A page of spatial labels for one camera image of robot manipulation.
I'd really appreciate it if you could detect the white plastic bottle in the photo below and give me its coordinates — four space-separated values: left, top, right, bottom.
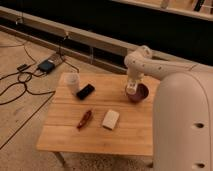
126 83 137 95

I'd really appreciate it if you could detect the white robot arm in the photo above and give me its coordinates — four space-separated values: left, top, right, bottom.
124 46 213 171

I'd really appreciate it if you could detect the dark red ceramic bowl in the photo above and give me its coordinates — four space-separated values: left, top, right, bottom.
127 84 149 103

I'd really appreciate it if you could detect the white rectangular box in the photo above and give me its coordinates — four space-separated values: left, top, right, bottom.
102 110 120 130

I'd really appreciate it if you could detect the black smartphone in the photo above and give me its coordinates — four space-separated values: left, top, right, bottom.
77 84 95 100

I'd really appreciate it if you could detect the wooden table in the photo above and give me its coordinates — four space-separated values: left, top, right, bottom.
37 74 159 156

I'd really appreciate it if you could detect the red pocket knife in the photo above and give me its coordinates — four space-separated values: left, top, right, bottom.
77 110 92 129

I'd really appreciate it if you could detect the translucent plastic cup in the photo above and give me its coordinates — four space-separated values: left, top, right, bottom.
64 73 80 95

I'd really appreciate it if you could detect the black power adapter box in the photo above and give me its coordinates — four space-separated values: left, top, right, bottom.
37 60 55 73

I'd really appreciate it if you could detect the metal table leg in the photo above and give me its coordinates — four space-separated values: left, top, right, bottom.
53 152 66 166

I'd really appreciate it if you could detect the small black plug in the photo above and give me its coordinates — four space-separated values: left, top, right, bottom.
17 64 28 71

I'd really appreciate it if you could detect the black floor cable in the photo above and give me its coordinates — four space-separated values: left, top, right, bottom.
0 43 56 106

